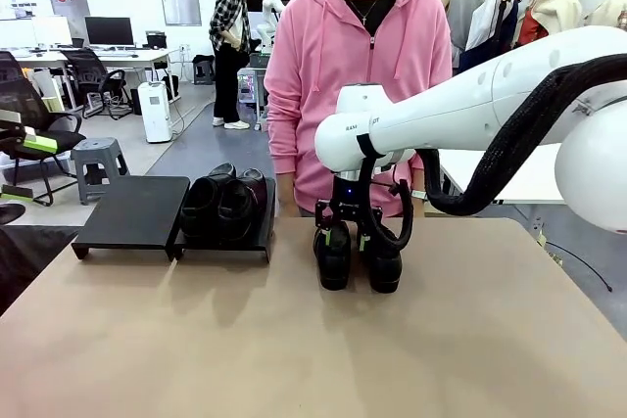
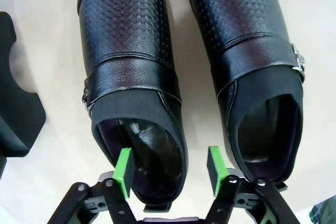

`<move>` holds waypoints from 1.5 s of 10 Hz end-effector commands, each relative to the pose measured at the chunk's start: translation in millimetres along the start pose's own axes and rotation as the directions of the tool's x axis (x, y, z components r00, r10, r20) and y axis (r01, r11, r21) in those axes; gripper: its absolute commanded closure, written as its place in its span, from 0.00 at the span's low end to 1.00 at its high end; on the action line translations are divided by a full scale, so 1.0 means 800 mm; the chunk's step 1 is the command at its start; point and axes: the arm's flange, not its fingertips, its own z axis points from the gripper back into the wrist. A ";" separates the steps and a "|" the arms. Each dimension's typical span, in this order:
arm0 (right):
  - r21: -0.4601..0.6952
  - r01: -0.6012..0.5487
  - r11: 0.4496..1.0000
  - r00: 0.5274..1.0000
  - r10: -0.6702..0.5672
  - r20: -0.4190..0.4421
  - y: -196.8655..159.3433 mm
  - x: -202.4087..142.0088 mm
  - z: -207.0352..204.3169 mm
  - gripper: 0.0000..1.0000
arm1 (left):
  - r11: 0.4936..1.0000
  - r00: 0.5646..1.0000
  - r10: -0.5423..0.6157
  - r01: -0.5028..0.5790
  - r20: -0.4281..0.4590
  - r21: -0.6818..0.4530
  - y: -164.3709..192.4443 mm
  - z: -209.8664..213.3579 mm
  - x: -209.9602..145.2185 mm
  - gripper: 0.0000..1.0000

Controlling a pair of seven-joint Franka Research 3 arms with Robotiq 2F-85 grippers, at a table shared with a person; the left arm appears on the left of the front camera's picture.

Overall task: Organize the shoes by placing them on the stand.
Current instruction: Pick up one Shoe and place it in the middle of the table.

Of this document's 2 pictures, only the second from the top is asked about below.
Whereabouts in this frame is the black textured buckle shoe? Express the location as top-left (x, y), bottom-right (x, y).
top-left (77, 0), bottom-right (190, 213)
top-left (183, 0), bottom-right (307, 185)

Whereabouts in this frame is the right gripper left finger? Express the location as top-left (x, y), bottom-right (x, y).
top-left (48, 147), bottom-right (141, 224)

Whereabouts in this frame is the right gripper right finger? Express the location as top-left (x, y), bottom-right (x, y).
top-left (204, 145), bottom-right (297, 224)

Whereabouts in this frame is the black shoe stand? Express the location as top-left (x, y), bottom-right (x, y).
top-left (0, 11), bottom-right (47, 158)

